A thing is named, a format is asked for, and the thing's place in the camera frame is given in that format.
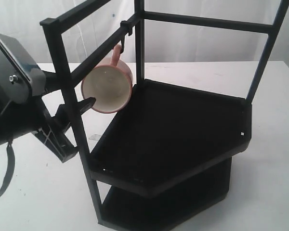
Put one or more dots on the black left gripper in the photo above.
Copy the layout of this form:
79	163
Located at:
48	132

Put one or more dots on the pink ceramic mug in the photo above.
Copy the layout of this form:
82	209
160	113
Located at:
110	83

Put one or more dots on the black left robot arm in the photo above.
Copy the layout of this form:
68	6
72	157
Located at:
33	117

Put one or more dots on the black metal shelf rack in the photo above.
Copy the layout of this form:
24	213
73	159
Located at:
167	155

